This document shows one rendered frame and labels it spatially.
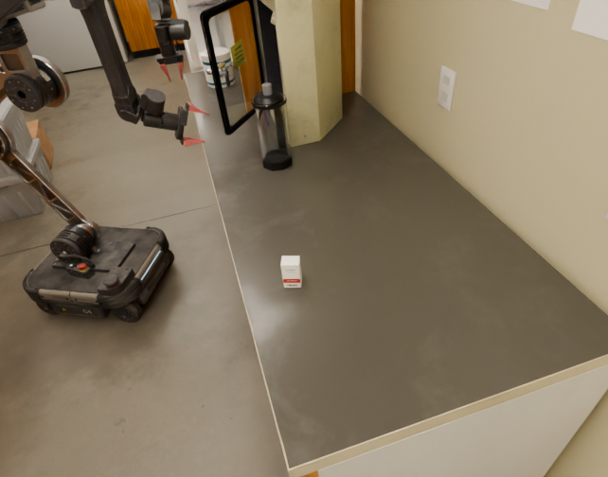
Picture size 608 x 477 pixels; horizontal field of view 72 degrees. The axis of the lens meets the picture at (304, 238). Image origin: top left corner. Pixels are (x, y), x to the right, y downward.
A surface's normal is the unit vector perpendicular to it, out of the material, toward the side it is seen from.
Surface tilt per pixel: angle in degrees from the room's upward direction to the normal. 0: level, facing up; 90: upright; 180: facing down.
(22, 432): 0
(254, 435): 0
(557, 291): 0
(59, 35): 90
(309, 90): 90
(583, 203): 90
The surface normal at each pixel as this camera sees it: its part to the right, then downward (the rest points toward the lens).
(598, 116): -0.95, 0.25
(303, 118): 0.29, 0.60
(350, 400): -0.08, -0.76
